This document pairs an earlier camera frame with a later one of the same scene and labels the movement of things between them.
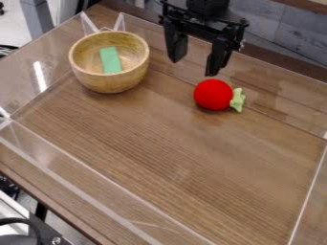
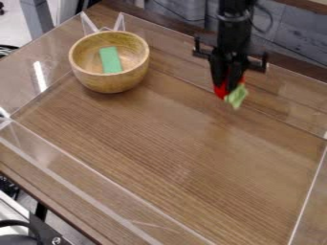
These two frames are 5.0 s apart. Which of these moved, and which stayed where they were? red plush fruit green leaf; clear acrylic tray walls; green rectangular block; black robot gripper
Moved: black robot gripper; red plush fruit green leaf
Stayed: green rectangular block; clear acrylic tray walls
